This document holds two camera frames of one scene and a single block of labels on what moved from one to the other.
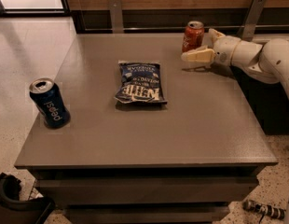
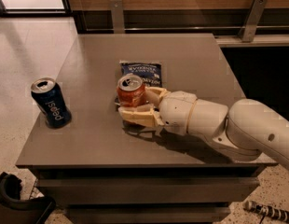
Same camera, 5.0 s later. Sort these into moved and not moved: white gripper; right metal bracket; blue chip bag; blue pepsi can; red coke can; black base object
Moved: red coke can; white gripper
Not moved: blue pepsi can; black base object; right metal bracket; blue chip bag
